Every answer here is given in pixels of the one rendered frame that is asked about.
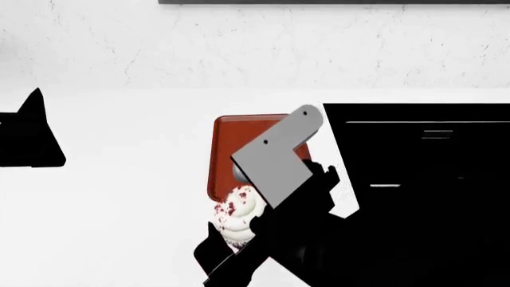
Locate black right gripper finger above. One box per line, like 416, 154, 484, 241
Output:
249, 208, 281, 241
194, 221, 241, 278

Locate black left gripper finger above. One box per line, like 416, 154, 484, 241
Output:
17, 87, 48, 115

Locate white frosted cupcake red sprinkles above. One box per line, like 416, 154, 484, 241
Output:
213, 183, 267, 252

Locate grey metal bowl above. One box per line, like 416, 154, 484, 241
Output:
232, 163, 250, 184

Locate red-brown baking tray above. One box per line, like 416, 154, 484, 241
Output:
206, 112, 312, 204

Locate grey L-shaped camera bracket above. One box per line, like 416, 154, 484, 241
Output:
229, 104, 324, 210

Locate dark wall cabinet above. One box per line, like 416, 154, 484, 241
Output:
158, 0, 510, 5

